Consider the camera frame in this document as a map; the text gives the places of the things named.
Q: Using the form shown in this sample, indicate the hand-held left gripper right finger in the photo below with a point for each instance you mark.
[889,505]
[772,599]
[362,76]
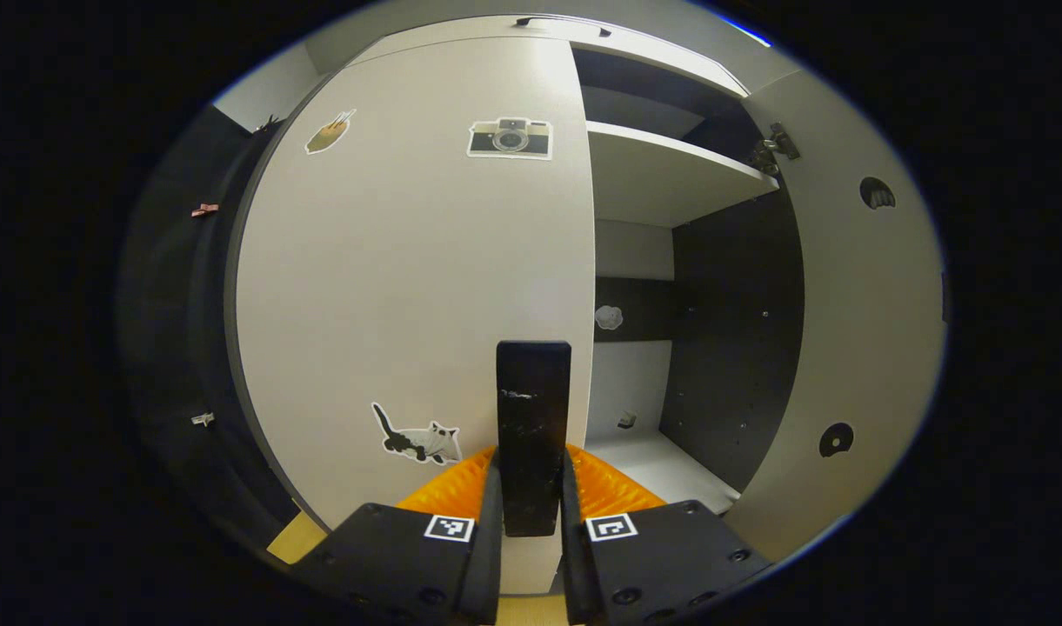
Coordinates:
[574,565]

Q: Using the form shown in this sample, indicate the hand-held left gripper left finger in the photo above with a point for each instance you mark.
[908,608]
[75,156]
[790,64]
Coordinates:
[487,556]

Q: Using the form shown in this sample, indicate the grey double-door shoe cabinet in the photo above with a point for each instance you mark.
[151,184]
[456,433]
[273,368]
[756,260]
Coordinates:
[731,330]

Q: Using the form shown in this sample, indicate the grey cabinet door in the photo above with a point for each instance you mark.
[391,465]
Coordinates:
[861,348]
[391,287]

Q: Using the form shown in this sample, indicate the grey cabinet shelf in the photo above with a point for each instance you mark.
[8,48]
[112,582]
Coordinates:
[661,174]

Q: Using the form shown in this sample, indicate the metal door hinge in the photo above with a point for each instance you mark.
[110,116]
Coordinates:
[770,152]

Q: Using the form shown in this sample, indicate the grey cabinet drawer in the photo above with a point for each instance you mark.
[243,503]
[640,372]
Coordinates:
[461,30]

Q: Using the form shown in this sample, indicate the silver cloth clip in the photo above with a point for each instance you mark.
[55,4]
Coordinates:
[203,419]

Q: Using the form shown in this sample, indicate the black backdrop cloth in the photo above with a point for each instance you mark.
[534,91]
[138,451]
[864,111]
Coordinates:
[174,330]

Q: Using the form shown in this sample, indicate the red cloth clip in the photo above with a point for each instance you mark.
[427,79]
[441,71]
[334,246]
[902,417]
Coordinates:
[204,209]

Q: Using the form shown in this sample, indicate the black cloth clip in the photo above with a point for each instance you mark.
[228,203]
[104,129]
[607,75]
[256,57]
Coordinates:
[268,123]

